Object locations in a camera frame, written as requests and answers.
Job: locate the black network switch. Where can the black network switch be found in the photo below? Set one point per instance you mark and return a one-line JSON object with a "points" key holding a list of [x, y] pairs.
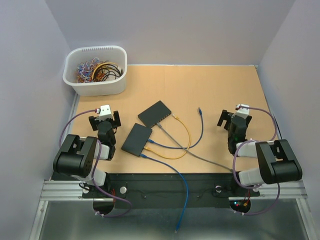
{"points": [[136, 139], [154, 114]]}

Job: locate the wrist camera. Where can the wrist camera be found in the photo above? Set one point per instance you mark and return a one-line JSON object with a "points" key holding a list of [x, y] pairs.
{"points": [[242, 110], [104, 113]]}

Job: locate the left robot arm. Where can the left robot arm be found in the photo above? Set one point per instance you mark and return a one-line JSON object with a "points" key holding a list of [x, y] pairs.
{"points": [[76, 154]]}

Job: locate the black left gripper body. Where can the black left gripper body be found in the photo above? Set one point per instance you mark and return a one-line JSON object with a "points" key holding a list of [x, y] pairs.
{"points": [[109, 119]]}

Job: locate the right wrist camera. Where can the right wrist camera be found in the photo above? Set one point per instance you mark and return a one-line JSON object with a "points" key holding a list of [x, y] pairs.
{"points": [[242, 110]]}

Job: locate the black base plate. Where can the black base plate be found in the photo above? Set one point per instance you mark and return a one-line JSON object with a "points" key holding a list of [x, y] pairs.
{"points": [[171, 191]]}

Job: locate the aluminium frame rail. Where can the aluminium frame rail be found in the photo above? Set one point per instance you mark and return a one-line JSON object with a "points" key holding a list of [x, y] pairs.
{"points": [[259, 195]]}

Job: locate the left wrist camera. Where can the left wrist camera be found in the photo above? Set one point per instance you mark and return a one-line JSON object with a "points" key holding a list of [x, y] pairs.
{"points": [[104, 113]]}

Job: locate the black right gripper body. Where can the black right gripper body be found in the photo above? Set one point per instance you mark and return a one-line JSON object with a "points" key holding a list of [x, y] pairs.
{"points": [[247, 119]]}

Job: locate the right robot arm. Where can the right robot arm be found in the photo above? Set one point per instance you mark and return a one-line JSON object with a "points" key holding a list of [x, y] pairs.
{"points": [[277, 162]]}

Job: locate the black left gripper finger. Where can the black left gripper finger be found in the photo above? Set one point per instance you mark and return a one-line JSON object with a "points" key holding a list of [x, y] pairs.
{"points": [[94, 122], [116, 119]]}

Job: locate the white plastic bin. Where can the white plastic bin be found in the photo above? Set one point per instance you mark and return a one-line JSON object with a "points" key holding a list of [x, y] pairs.
{"points": [[96, 70]]}

